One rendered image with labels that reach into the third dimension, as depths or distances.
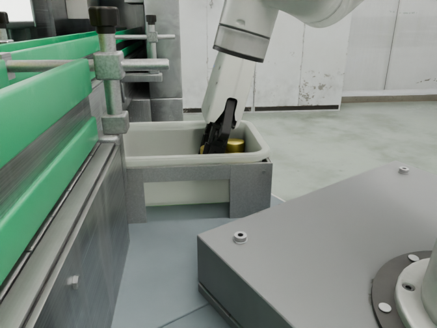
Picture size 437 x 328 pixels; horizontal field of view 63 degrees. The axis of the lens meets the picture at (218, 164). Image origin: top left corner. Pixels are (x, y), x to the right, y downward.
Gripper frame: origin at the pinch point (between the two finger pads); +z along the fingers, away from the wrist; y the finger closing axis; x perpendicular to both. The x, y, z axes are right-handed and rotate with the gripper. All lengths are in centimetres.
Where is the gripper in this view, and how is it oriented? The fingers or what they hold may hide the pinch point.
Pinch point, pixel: (211, 151)
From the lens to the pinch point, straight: 56.3
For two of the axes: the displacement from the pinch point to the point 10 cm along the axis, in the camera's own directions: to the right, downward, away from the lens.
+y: 1.1, 3.7, -9.2
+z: -2.6, 9.1, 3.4
